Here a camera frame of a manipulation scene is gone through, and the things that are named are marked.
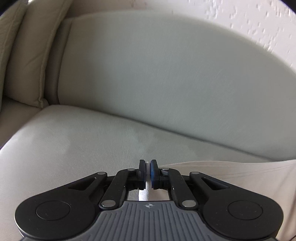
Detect white hoodie with drawstring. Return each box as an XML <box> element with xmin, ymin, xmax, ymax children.
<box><xmin>159</xmin><ymin>160</ymin><xmax>295</xmax><ymax>240</ymax></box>

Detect grey sofa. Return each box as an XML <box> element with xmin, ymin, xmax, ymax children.
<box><xmin>1</xmin><ymin>11</ymin><xmax>295</xmax><ymax>240</ymax></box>

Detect beige left sofa pillow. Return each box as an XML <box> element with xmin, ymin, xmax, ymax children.
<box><xmin>1</xmin><ymin>1</ymin><xmax>72</xmax><ymax>108</ymax></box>

